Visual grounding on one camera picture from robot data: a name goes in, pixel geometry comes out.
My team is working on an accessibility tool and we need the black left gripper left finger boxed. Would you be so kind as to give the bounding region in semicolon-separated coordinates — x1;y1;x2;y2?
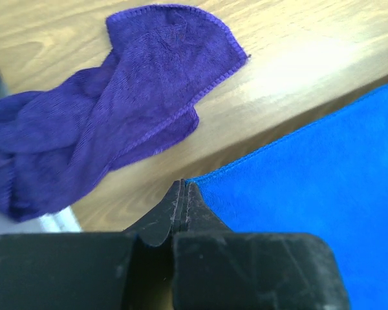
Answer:
0;180;184;309

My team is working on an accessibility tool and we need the purple towel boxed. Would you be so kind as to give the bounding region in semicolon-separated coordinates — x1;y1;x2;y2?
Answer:
0;5;247;222

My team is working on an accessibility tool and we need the blue towel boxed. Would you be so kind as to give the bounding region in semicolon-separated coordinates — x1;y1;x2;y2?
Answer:
193;84;388;309

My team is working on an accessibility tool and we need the aluminium table edge rail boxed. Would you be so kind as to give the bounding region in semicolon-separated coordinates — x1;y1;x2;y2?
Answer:
38;206;82;233

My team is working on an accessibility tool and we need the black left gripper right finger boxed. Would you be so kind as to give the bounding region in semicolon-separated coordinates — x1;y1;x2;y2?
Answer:
173;183;350;309

